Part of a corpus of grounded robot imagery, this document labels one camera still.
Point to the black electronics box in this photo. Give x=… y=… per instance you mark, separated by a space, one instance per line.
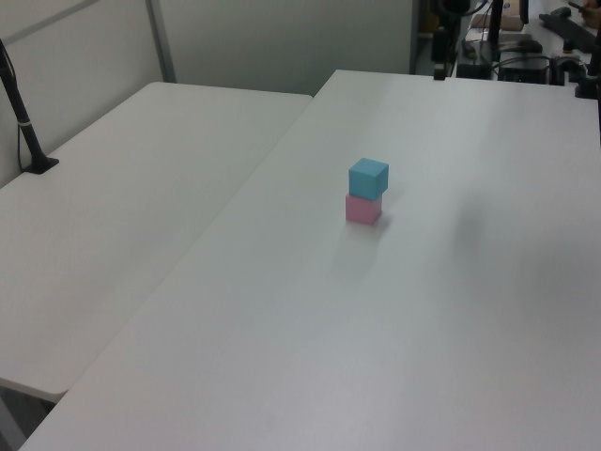
x=523 y=69

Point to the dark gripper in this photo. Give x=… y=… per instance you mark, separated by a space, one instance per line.
x=439 y=46

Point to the long black bar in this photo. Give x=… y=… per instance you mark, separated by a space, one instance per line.
x=570 y=30

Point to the blue cube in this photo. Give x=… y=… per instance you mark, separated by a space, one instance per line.
x=367 y=178

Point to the black table clamp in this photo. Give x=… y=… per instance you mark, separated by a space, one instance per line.
x=588 y=84

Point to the black camera stand pole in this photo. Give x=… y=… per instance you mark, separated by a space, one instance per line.
x=23 y=127

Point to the grey metal partition post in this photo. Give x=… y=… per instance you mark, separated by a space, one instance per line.
x=162 y=42

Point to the grey shelf frame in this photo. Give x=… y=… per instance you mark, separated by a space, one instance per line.
x=415 y=37

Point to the small black flat box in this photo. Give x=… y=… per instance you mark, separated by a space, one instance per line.
x=473 y=70

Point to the pink cube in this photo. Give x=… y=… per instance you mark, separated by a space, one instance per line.
x=361 y=210

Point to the black upright stand post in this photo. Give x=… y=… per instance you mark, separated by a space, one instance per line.
x=495 y=23

